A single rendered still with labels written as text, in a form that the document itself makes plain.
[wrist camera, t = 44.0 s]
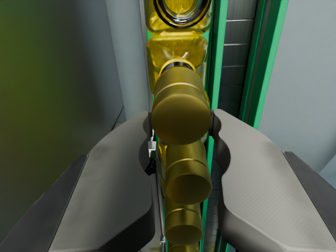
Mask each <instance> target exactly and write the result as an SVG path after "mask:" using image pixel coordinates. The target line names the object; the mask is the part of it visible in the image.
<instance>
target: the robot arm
mask: <svg viewBox="0 0 336 252"><path fill-rule="evenodd" d="M210 111H211V124H210V127H209V136H212V138H213V139H214V140H215V141H216V143H217V148H216V156H215V161H216V163H217V164H218V165H219V166H220V168H221V169H222V171H223V173H224V174H223V176H222V178H221V184H220V191H219V197H218V204H217V216H218V229H219V233H220V235H221V237H222V238H223V239H224V240H225V241H226V242H227V243H228V244H230V245H231V246H232V247H234V248H235V249H236V250H237V251H239V252H336V189H335V188H334V187H333V186H331V185H330V184H329V183H328V182H327V181H326V180H324V179H323V178H322V177H321V176H320V175H319V174H317V173H316V172H315V171H314V170H313V169H312V168H310V167H309V166H308V165H307V164H306V163H305V162H303V161H302V160H301V159H300V158H299V157H298V156H296V155H295V154H294V153H293V152H292V151H282V150H281V149H280V148H279V147H278V146H277V145H276V144H275V143H274V142H273V141H271V140H270V139H269V138H268V137H266V136H265V135H264V134H262V133H261V132H259V131H258V130H256V129H255V128H253V127H252V126H250V125H248V124H246V123H245V122H243V121H241V120H239V119H237V118H236V117H234V116H232V115H230V114H229V113H227V112H225V111H223V110H222V109H213V110H210ZM151 137H153V128H152V124H151V111H146V110H143V111H140V112H139V113H137V114H136V115H134V116H133V117H131V118H130V119H129V120H127V121H126V122H124V123H123V124H121V125H120V126H118V127H117V128H115V129H114V130H112V131H111V132H110V133H109V134H107V135H106V136H105V137H104V138H103V139H102V140H101V141H99V142H98V143H97V144H96V145H95V146H94V147H93V149H92V150H91V151H90V152H89V153H88V154H81V155H79V156H78V157H77V158H76V159H75V161H74V162H73V163H72V164H71V165H70V166H69V167H68V168H67V169H66V170H65V171H64V172H63V173H62V174H61V175H60V176H59V178H58V179H57V180H56V181H55V182H54V183H53V184H52V185H51V186H50V187H49V188H48V189H47V190H46V191H45V192H44V193H43V194H42V196H41V197H40V198H39V199H38V200H37V201H36V202H35V203H34V204H33V205H32V206H31V207H30V208H29V209H28V210H27V212H26V213H25V214H24V215H23V216H22V217H21V218H20V220H19V221H18V222H17V223H16V224H15V226H14V227H13V228H12V229H11V231H10V232H9V233H8V234H7V236H6V237H5V238H4V240H3V241H2V243H1V244H0V252H138V251H140V250H141V249H142V248H143V247H144V246H145V245H147V244H148V243H149V242H150V241H151V240H152V239H153V237H154V235H155V231H156V228H155V209H154V200H153V192H152V183H151V178H150V177H149V176H148V175H147V174H146V172H145V170H146V168H147V166H148V165H149V163H150V155H149V146H148V141H149V140H150V138H151Z"/></svg>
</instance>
